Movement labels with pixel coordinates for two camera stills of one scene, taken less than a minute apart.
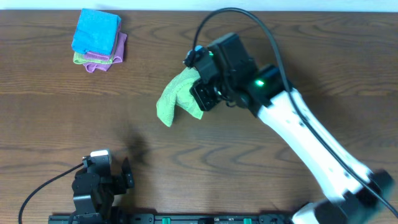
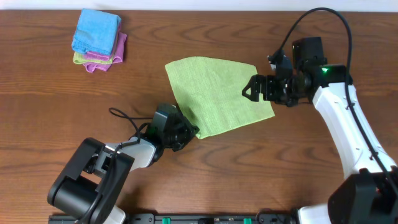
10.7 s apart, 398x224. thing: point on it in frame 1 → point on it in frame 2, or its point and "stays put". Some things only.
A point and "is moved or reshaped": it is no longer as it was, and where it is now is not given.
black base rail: x=178 y=218 stays put
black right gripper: x=199 y=90 → x=268 y=81
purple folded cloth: x=120 y=45 stays put
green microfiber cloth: x=176 y=93 is moved or reshaped
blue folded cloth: x=97 y=32 stays put
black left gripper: x=130 y=181 → x=188 y=129
